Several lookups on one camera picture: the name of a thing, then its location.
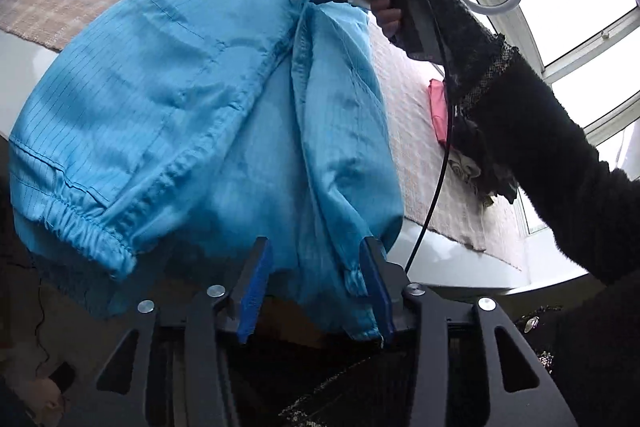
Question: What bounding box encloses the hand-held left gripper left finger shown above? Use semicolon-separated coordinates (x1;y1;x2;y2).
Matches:
62;236;275;427

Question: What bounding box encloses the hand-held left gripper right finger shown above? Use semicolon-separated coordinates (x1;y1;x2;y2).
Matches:
359;237;578;427

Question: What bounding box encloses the blue striped jacket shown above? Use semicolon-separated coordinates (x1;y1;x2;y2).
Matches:
9;0;405;342

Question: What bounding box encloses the person's right forearm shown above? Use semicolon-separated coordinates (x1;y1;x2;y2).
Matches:
430;0;640;285

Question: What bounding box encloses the person's right hand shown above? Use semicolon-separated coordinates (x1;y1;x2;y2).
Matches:
370;0;416;50

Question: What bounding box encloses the pink garment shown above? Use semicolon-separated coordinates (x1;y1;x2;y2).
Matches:
429;78;451;148

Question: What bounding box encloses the beige garment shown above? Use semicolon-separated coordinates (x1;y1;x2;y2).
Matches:
447;152;481;182

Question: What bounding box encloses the black folded garment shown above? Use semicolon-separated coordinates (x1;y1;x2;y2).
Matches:
452;127;520;206

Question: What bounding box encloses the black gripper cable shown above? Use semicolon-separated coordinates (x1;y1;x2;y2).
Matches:
375;0;456;273

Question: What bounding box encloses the white window frame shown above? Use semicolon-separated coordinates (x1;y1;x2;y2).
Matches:
380;0;640;233

